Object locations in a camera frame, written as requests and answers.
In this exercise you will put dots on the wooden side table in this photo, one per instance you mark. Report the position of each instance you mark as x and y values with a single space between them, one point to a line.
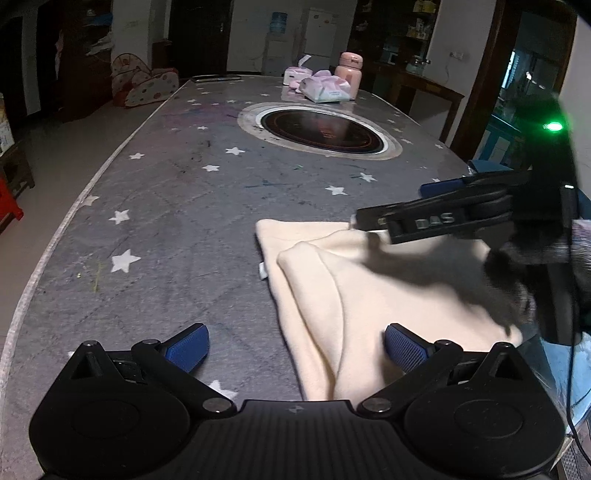
425 90

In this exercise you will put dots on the white fridge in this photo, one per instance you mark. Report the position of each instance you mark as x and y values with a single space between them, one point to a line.
318 34

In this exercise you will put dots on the dark wooden door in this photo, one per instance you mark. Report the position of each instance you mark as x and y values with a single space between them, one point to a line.
198 41

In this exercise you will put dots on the dark wooden shelf cabinet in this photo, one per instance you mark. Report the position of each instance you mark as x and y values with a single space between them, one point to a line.
383 32

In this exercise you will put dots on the blue wooden table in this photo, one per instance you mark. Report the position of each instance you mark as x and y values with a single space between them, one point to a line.
496 138

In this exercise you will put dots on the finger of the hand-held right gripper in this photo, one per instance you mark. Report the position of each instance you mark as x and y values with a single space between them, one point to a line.
441 188
429 221

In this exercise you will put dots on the glass kettle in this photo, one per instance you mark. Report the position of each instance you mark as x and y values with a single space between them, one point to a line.
416 65

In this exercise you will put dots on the small wooden bench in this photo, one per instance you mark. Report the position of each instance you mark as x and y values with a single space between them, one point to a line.
18 168

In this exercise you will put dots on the soft tissue pack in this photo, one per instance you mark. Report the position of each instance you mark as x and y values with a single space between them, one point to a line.
325 90

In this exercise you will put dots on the pink thermos bottle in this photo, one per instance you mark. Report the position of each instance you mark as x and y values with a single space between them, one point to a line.
347 71

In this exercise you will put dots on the cream sweater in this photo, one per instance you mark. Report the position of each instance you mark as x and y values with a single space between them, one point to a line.
323 300

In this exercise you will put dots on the white water dispenser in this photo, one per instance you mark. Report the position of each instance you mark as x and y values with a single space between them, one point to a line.
277 55

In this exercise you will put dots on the round built-in induction hob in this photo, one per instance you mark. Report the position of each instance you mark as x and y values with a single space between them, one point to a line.
323 131

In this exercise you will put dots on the black phone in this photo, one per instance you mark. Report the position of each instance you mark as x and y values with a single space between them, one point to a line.
217 77

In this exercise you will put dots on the grey star-printed tablecloth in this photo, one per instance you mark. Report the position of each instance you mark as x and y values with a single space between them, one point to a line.
161 230

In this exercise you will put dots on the pink wet wipes box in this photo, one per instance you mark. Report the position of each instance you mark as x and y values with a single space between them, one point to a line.
294 74

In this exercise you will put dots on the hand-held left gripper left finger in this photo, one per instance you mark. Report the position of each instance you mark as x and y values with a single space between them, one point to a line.
187 346

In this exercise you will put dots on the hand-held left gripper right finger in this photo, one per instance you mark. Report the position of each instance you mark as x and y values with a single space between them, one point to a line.
406 348

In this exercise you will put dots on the red plastic stool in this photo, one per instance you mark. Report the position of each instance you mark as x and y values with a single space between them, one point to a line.
8 205

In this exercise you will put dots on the blue water bottle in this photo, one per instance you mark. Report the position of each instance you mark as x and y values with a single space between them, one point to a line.
279 23

